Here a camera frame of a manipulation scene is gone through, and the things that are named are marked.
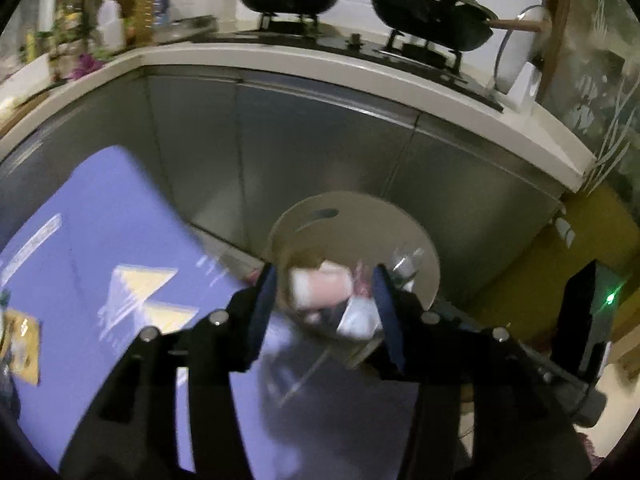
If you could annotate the steel tray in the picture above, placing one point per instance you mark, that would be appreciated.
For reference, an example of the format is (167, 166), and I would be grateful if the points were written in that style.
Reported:
(185, 27)

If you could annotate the small white box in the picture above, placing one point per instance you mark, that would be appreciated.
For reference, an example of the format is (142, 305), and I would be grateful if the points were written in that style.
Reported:
(525, 84)

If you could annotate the yellow cooking oil bottle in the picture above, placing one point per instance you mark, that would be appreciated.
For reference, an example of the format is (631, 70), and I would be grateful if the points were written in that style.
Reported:
(147, 15)

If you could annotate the steel cabinet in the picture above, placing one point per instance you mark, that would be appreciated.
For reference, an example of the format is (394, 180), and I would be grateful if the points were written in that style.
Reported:
(325, 150)

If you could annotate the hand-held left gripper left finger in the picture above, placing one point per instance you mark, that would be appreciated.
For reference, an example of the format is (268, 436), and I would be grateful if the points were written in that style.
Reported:
(265, 310)

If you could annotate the black wok with lid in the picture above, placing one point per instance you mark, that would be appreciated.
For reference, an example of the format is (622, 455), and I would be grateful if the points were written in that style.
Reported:
(430, 15)

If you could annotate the white plastic jug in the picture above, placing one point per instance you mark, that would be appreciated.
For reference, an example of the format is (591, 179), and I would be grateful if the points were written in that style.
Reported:
(111, 25)

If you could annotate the pink paper cup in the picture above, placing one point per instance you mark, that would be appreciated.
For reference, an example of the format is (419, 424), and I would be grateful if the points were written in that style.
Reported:
(320, 285)

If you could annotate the white kitchen counter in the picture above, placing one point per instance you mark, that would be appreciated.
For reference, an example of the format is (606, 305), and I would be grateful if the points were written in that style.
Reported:
(300, 57)

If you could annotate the red yellow cardboard box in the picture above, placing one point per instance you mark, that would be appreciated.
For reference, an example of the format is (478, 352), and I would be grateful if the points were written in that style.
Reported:
(27, 355)

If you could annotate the purple plastic bag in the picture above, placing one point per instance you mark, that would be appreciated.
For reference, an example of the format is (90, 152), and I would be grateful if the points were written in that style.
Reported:
(87, 66)

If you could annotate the patterned glass door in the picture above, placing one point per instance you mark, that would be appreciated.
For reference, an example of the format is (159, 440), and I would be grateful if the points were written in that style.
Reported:
(600, 85)

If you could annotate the blue printed tablecloth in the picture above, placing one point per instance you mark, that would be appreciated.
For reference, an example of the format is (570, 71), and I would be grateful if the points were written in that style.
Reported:
(125, 220)

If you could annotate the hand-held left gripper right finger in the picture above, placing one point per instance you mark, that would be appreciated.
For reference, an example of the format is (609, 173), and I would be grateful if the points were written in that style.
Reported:
(387, 315)

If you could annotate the beige round bin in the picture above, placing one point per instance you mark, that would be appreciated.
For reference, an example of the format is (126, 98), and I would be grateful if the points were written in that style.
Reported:
(350, 225)

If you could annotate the black gas stove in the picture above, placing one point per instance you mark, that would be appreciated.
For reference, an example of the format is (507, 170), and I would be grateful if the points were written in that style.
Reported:
(340, 42)

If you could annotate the row of sauce bottles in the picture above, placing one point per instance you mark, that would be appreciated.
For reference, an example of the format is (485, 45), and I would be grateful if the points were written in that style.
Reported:
(70, 20)

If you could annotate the glass pot lid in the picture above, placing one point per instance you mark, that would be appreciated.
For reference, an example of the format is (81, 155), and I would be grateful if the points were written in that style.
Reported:
(515, 45)

